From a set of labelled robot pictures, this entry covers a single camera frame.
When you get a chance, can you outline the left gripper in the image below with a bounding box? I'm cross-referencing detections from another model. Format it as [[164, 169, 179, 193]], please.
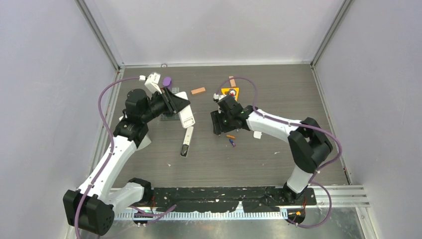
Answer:
[[141, 87, 189, 123]]

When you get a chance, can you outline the large white remote control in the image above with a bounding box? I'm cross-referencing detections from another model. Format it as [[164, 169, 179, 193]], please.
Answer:
[[176, 92, 195, 129]]

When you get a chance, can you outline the white battery cover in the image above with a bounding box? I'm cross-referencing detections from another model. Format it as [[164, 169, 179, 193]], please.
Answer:
[[253, 131, 262, 139]]

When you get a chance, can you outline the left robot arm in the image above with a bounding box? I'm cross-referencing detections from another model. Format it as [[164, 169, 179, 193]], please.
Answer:
[[63, 88, 195, 236]]

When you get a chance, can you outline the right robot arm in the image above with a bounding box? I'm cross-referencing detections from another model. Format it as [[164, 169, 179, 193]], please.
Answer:
[[211, 94, 333, 205]]

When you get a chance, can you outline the slim white remote control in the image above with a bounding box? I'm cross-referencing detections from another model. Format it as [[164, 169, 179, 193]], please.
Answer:
[[180, 126, 194, 157]]

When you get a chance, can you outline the grey lego baseplate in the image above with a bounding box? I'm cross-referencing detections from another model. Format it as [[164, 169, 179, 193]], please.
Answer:
[[160, 114, 180, 121]]

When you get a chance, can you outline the orange toy board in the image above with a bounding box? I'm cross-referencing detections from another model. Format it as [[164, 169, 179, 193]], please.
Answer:
[[221, 87, 239, 101]]

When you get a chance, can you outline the wooden block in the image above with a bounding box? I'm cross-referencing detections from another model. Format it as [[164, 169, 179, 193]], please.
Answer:
[[191, 87, 206, 95]]

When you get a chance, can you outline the purple cap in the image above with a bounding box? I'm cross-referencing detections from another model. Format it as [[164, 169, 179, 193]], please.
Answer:
[[162, 77, 172, 88]]

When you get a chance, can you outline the purple battery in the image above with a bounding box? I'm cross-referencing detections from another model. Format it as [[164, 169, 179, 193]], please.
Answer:
[[229, 138, 236, 147]]

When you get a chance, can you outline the thin wooden stick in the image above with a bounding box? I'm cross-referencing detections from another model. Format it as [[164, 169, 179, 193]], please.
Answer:
[[229, 76, 236, 88]]

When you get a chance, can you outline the white metronome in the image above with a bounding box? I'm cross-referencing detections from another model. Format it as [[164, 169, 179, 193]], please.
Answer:
[[116, 116, 151, 151]]

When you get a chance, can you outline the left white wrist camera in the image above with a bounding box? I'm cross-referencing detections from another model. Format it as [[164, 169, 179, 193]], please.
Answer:
[[139, 72, 162, 94]]

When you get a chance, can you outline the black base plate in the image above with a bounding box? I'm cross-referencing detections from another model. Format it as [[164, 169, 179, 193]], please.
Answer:
[[135, 186, 317, 213]]

